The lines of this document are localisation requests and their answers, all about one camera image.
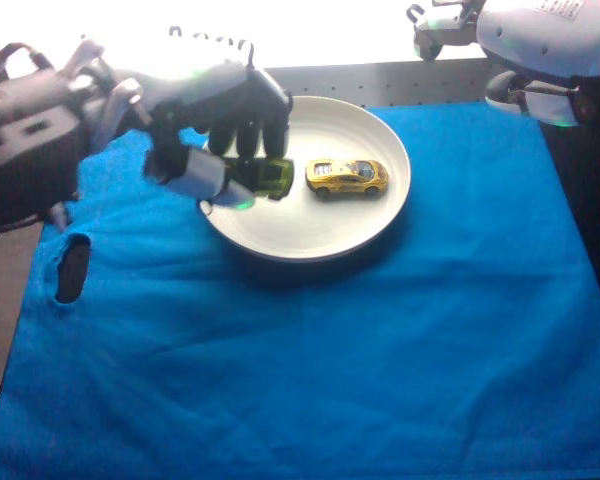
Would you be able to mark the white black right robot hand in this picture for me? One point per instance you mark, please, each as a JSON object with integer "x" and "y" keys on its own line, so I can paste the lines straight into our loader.
{"x": 545, "y": 40}

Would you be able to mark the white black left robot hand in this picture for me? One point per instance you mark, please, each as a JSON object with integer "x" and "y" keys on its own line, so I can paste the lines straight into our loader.
{"x": 205, "y": 85}

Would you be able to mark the green toy car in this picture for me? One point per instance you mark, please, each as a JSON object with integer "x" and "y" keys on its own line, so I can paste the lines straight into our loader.
{"x": 270, "y": 175}

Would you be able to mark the yellow toy car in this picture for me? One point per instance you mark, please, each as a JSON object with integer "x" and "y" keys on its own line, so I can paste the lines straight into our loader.
{"x": 345, "y": 180}

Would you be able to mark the white round plate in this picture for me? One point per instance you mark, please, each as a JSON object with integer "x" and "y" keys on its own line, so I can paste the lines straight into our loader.
{"x": 300, "y": 230}

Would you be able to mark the blue cloth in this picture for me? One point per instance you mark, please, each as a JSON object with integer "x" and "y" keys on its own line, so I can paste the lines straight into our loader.
{"x": 330, "y": 360}

